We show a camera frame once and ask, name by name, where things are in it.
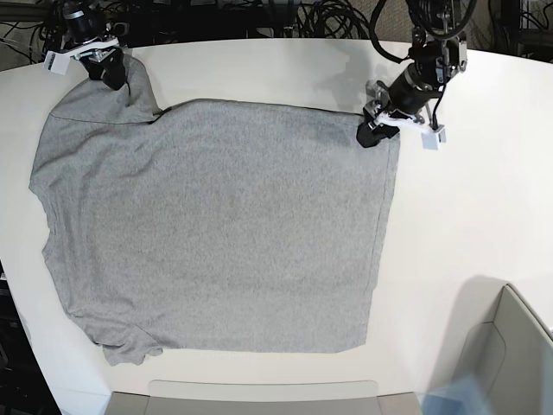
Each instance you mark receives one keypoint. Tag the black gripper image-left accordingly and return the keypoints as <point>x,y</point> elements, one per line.
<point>103,59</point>

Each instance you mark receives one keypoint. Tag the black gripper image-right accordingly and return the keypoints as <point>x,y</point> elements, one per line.
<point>404,98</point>

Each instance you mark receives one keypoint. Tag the grey T-shirt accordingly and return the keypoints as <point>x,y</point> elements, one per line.
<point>214,224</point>

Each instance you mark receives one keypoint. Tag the grey tray bottom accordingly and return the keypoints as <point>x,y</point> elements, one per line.
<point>350,397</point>

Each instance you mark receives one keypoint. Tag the grey bin right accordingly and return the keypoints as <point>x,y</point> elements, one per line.
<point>506,364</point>

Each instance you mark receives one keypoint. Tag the blue translucent object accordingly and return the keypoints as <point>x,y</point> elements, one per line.
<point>461,396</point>

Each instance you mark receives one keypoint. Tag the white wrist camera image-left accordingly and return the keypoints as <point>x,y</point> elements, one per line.
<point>56,62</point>

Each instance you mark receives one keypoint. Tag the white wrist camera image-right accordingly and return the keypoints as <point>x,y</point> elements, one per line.
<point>433,138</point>

